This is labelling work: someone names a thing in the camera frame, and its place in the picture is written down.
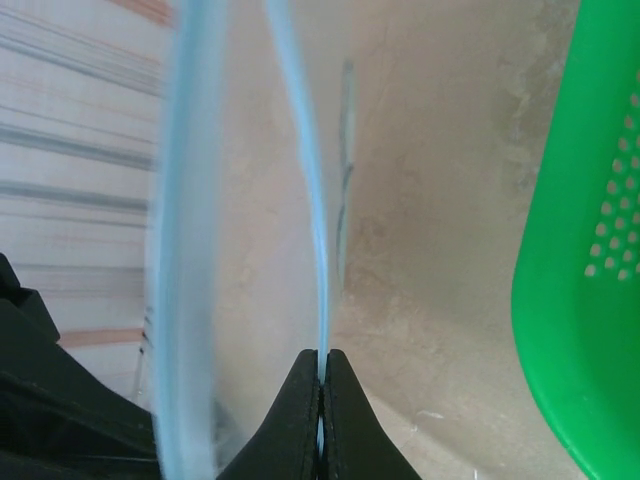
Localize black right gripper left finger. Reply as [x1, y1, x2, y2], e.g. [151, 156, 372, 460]
[215, 348, 321, 480]

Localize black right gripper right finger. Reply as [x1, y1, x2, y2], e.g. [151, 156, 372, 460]
[322, 348, 417, 480]

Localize clear zip-top bag blue zipper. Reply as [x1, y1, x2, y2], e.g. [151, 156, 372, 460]
[134, 0, 361, 480]

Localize green perforated plastic basket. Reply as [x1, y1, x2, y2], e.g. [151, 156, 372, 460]
[510, 0, 640, 480]

